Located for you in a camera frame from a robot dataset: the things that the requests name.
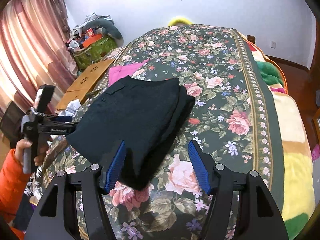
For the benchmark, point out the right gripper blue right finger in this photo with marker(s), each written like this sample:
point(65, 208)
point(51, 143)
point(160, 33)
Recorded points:
point(197, 158)

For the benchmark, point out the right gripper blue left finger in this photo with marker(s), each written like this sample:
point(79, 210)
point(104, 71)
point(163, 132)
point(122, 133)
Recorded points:
point(113, 163)

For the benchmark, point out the black pants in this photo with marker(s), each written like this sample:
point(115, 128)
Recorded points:
point(145, 115)

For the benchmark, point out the orange jacket forearm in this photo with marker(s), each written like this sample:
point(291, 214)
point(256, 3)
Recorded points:
point(13, 183)

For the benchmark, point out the white crumpled clothing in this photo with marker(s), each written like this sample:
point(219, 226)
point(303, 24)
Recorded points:
point(71, 108)

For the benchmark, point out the wooden folding lap table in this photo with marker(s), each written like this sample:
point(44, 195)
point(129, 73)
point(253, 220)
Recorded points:
point(84, 84)

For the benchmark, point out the dark floral bedspread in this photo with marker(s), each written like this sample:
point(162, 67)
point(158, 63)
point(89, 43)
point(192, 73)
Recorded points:
point(234, 120)

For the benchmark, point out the pink curtain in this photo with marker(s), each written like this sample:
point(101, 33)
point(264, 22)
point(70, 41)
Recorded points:
point(33, 52)

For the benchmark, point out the green patterned storage bag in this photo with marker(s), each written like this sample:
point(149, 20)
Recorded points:
point(94, 52)

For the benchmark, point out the pink folded garment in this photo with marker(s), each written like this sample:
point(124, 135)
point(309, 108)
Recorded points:
point(118, 72)

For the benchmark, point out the orange box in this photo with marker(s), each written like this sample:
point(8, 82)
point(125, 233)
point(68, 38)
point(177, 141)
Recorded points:
point(89, 37)

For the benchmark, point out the green and yellow blanket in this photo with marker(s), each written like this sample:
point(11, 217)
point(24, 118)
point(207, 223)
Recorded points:
point(290, 129)

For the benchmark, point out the yellow pillow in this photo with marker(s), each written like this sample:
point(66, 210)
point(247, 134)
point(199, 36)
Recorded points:
point(179, 21)

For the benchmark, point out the white wall socket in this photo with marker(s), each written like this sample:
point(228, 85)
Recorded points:
point(273, 44)

